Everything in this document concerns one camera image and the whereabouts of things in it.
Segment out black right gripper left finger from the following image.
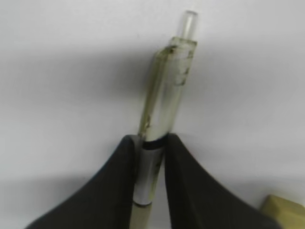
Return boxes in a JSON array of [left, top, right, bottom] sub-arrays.
[[27, 135, 139, 229]]

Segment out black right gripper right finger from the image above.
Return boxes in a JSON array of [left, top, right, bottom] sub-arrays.
[[165, 134, 280, 229]]

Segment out yellow printed eraser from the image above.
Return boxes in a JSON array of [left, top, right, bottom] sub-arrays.
[[260, 195, 305, 229]]

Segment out beige grip pen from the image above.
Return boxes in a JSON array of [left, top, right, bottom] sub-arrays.
[[130, 10, 198, 229]]

